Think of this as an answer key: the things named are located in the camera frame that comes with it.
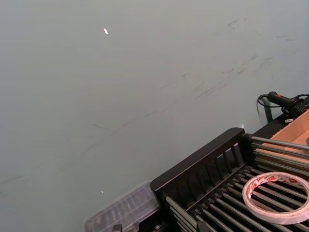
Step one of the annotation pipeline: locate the plain pale wall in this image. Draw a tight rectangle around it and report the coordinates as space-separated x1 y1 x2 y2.
0 0 309 232

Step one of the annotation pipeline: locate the clear plastic case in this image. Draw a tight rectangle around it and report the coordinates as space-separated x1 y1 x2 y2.
84 180 160 232

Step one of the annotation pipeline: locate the black rack with steel bars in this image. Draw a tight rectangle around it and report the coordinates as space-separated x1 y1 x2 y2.
149 127 309 232

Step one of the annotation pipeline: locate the roll of white tape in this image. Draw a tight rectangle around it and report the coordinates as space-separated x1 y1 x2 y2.
242 172 309 225

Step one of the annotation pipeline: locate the shallow brown cardboard tray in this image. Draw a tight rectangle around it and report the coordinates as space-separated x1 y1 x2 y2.
269 112 309 151

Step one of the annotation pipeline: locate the black corded tool red switch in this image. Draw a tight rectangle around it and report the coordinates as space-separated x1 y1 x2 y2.
256 91 309 121

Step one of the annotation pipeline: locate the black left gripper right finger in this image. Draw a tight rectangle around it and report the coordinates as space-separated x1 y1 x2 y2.
196 220 210 232

